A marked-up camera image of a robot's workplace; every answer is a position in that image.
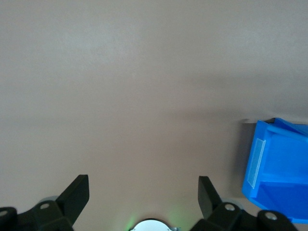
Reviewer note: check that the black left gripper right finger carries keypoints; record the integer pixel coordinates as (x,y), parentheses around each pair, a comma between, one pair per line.
(209,202)

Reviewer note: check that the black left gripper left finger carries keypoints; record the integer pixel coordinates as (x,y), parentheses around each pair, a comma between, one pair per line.
(72,199)

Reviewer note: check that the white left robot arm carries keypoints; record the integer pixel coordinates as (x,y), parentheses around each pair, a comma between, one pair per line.
(151,226)

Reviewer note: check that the blue plastic storage bin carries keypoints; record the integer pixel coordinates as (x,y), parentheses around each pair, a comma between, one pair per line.
(281,168)

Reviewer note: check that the brown table cover sheet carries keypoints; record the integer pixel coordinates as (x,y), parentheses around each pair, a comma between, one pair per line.
(120,72)

